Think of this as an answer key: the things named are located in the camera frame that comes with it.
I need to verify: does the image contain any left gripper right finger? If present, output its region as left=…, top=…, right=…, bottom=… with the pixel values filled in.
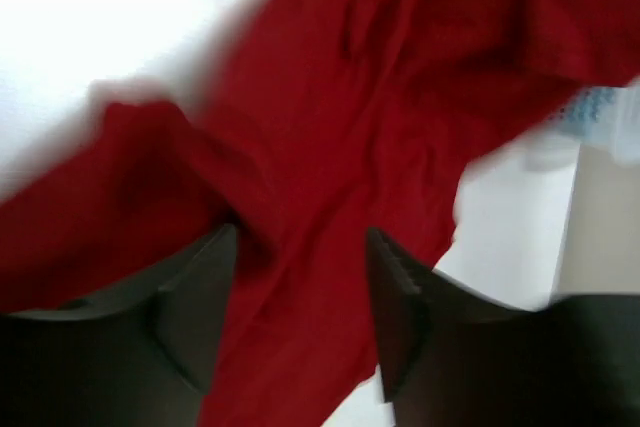
left=366, top=229, right=639, bottom=427

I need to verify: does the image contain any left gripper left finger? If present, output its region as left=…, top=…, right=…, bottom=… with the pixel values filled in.
left=1, top=224, right=237, bottom=426

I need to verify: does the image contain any red t shirt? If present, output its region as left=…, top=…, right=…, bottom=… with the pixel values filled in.
left=1, top=0, right=639, bottom=426

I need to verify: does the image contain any white plastic basket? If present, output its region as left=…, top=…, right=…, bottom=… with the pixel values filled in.
left=526, top=82, right=639, bottom=171

